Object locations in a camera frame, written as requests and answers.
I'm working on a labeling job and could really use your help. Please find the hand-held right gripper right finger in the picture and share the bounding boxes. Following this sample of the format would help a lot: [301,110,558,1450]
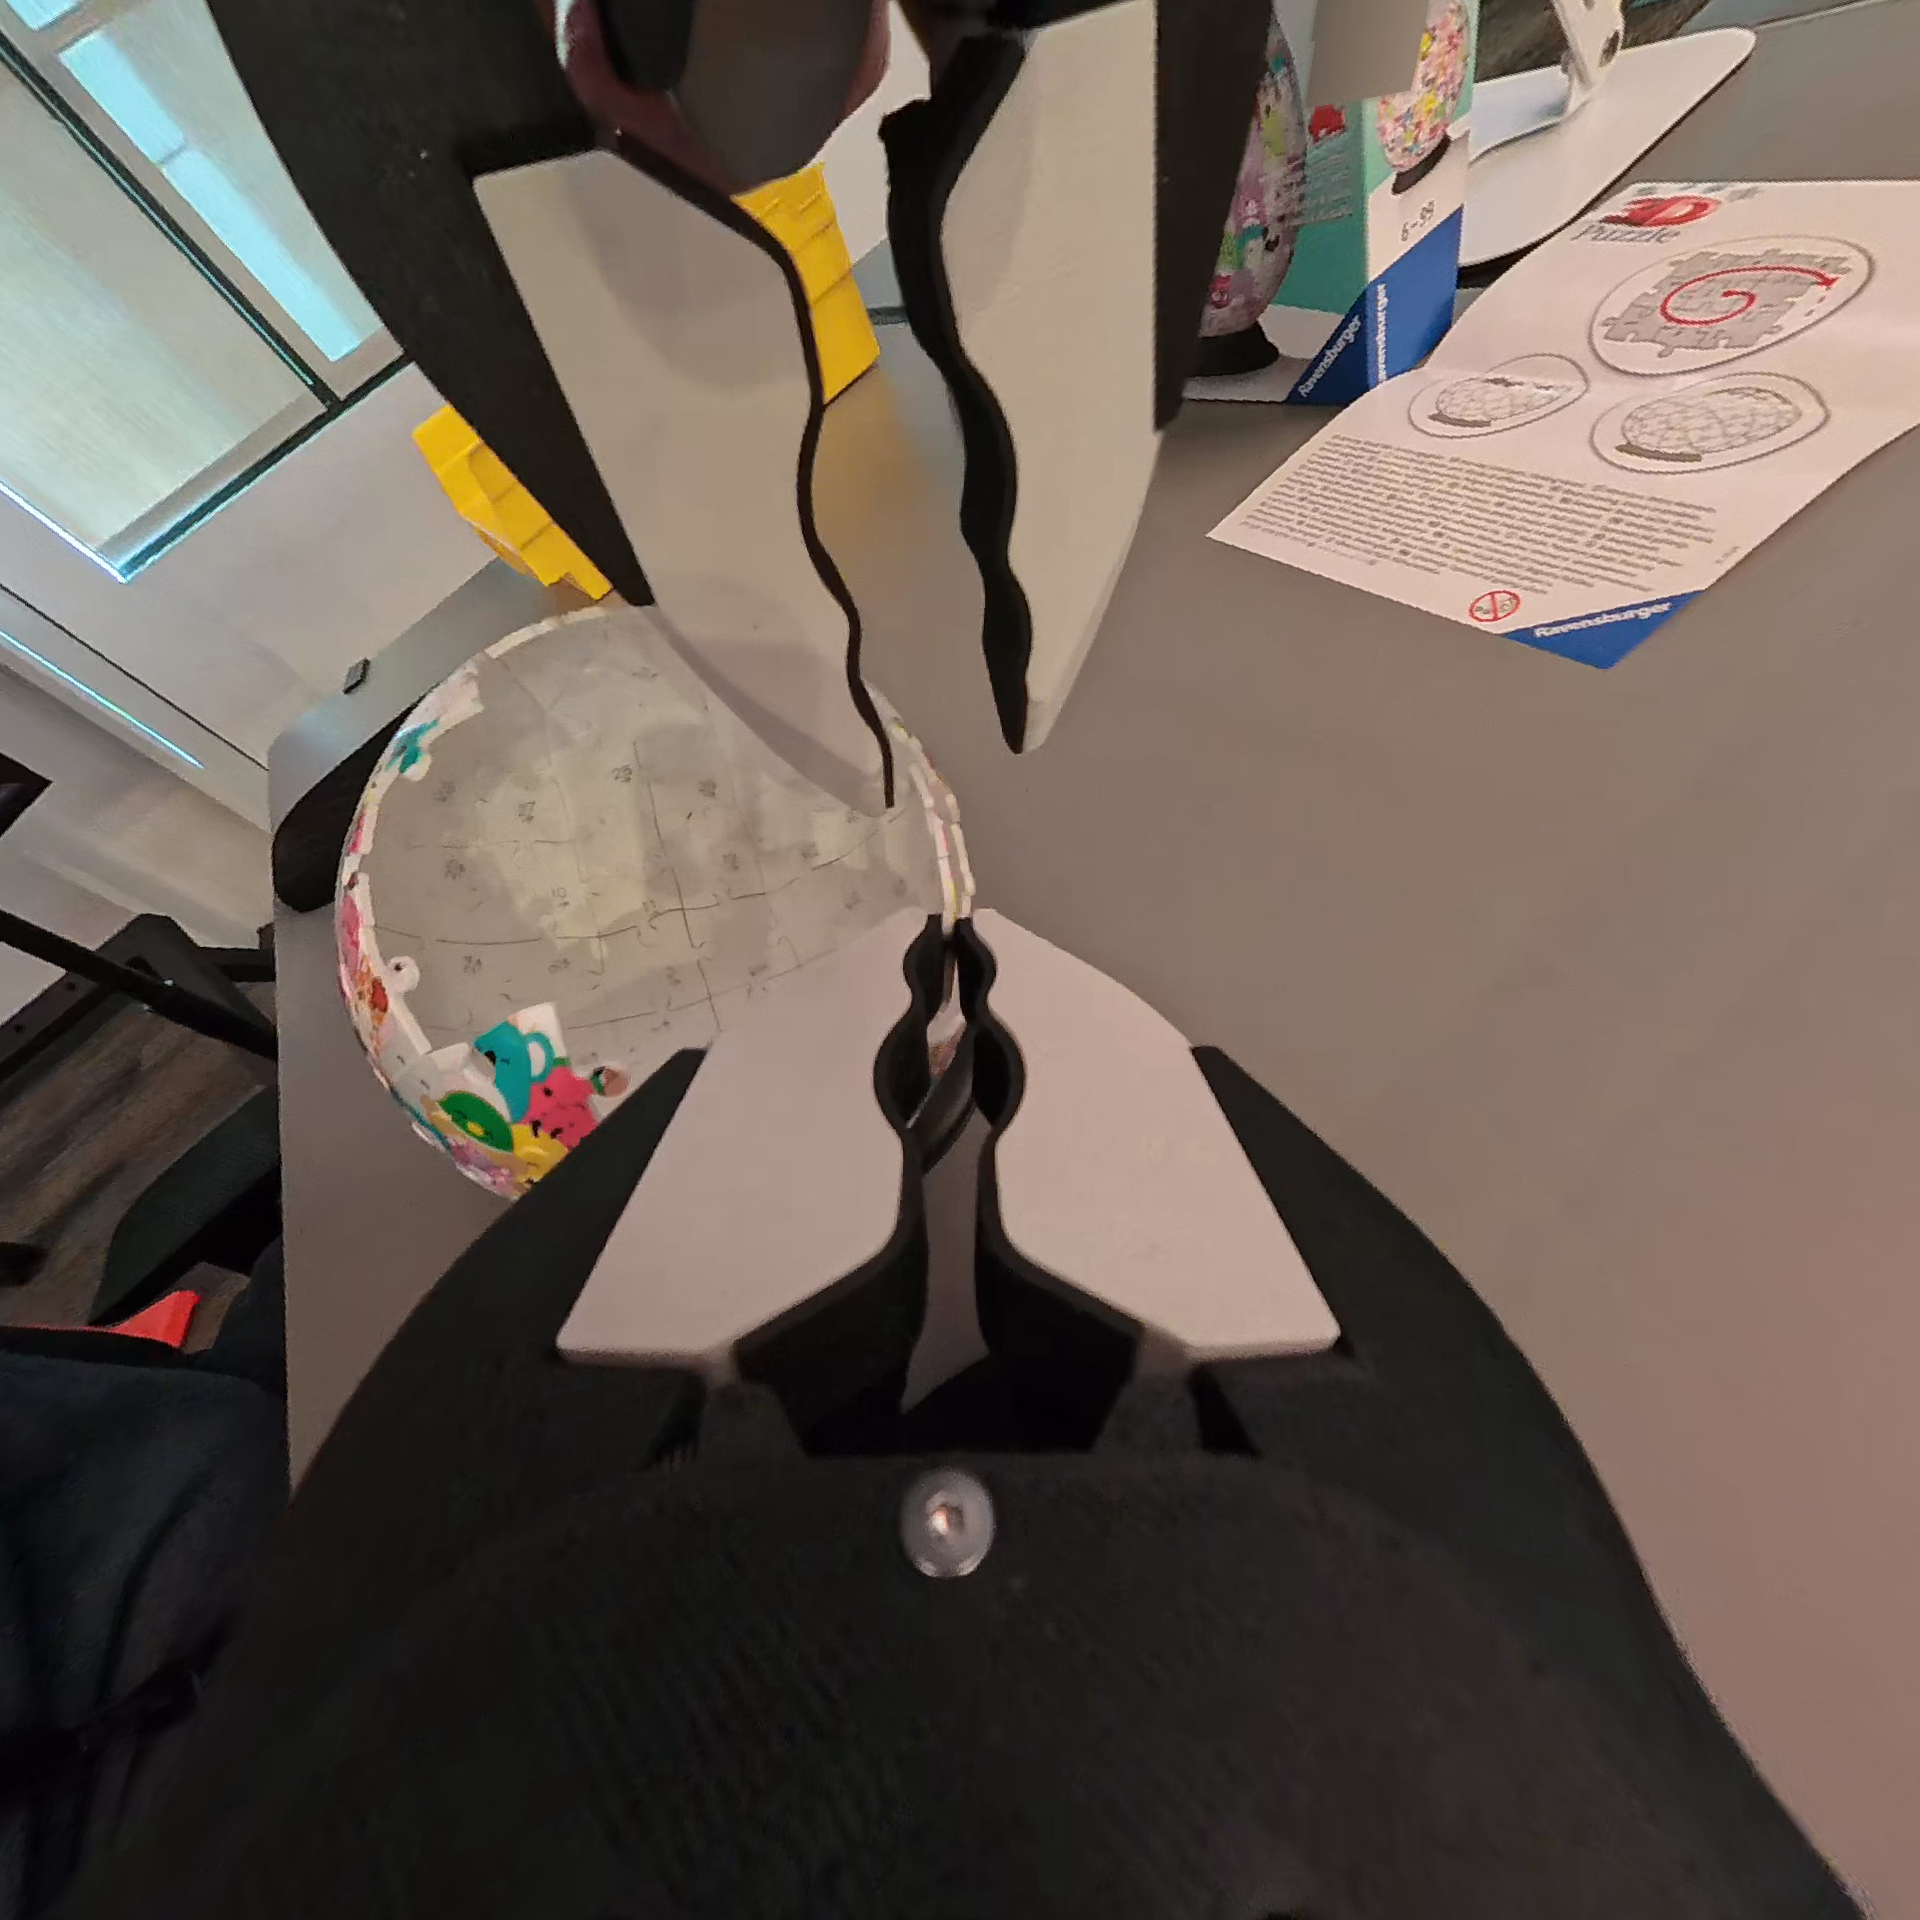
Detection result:
[951,906,1338,1368]

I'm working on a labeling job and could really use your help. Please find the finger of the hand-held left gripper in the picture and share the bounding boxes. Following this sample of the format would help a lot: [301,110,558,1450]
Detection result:
[876,0,1163,756]
[470,134,899,815]

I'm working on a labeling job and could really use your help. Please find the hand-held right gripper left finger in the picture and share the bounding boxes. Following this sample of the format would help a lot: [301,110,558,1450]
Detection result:
[558,906,959,1368]

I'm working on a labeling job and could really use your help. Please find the black ball stand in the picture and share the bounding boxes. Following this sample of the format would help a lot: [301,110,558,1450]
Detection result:
[915,1075,995,1179]

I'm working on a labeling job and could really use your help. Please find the colourful puzzle ball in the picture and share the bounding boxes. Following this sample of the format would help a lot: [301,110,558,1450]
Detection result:
[333,602,973,1199]

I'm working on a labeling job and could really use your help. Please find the joined puzzle pieces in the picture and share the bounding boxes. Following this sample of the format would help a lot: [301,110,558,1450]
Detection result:
[915,737,973,1068]

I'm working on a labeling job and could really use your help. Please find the puzzle box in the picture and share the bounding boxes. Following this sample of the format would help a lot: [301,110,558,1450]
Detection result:
[1182,0,1481,408]

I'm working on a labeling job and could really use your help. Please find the yellow plastic bin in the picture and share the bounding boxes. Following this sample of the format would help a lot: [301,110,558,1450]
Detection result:
[412,161,881,602]

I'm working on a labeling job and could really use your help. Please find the window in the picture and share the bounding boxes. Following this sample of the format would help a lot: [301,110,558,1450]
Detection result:
[0,0,412,583]

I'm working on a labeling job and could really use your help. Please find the instruction leaflet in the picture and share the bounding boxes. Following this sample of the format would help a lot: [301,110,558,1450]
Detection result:
[1209,178,1920,670]

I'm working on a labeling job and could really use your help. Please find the black wrist rest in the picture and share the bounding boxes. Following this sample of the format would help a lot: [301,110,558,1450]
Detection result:
[272,775,379,909]

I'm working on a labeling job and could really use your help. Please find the office chair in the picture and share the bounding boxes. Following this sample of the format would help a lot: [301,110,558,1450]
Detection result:
[92,1078,286,1322]

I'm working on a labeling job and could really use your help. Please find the white tablet stand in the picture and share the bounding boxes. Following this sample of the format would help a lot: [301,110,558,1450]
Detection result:
[1456,0,1755,274]

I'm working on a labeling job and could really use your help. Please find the black sign easel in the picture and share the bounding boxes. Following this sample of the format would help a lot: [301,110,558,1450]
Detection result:
[0,749,286,1064]

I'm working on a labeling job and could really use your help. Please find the person's dark clothing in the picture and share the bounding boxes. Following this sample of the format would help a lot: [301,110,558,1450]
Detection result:
[0,1239,298,1920]

